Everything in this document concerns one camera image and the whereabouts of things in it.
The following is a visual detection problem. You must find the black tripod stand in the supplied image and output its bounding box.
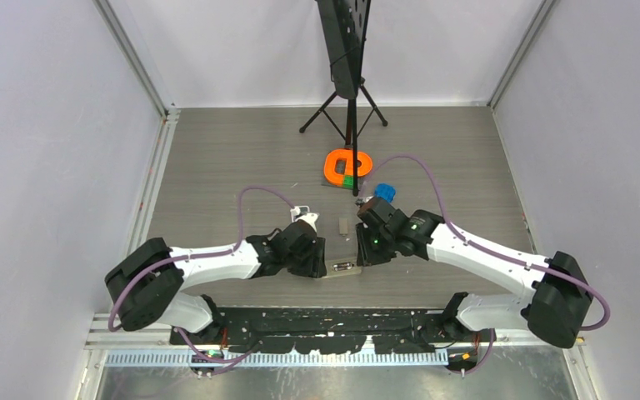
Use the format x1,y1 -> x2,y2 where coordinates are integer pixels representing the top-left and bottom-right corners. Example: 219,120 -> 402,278
298,0 -> 388,196

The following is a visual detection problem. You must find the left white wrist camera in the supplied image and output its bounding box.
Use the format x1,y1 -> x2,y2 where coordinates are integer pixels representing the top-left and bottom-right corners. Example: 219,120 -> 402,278
290,206 -> 319,231

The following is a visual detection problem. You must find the blue toy car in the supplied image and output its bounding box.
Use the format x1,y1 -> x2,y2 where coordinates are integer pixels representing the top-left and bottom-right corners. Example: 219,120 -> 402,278
373,183 -> 396,203

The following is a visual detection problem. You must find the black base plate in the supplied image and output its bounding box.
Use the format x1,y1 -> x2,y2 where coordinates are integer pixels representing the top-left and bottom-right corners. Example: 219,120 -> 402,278
188,307 -> 493,355

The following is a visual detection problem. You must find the slotted cable duct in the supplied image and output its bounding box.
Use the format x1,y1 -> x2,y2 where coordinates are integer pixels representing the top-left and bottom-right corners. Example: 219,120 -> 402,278
104,348 -> 449,368

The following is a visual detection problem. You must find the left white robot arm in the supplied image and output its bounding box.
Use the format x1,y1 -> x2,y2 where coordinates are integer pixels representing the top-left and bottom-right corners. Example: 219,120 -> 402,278
104,219 -> 327,345

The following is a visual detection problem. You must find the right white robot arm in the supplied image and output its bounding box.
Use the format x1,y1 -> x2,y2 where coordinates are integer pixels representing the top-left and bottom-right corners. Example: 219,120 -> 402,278
357,197 -> 593,348

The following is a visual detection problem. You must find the orange and green block toy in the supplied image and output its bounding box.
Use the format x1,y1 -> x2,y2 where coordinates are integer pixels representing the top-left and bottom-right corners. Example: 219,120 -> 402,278
323,148 -> 373,188

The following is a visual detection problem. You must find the beige battery cover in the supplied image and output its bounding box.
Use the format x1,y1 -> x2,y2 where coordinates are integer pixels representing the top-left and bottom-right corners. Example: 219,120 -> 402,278
338,217 -> 349,237

